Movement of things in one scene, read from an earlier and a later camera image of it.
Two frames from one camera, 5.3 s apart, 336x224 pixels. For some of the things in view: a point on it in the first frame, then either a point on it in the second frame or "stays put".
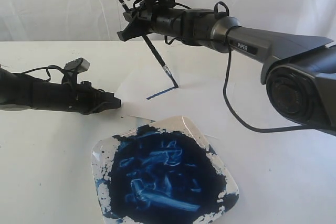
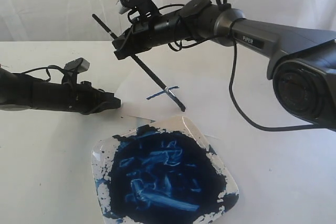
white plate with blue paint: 163,172 stays put
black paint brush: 148,41 -> 165,88
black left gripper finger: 107,96 stays put
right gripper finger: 131,16 -> 122,41
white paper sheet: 200,97 stays put
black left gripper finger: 113,104 stays put
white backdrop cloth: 80,7 stays put
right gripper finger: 134,29 -> 125,53
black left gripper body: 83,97 stays put
